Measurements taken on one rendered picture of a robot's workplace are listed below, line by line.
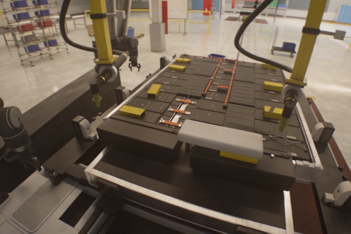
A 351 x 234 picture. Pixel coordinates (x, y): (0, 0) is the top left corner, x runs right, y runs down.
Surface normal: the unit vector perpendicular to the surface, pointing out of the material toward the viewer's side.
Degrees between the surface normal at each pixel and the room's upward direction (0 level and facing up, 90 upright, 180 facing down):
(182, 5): 90
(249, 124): 0
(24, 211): 0
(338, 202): 90
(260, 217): 0
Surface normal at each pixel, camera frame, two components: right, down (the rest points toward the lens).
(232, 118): 0.00, -0.86
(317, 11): -0.57, 0.41
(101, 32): -0.06, 0.51
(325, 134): -0.34, 0.47
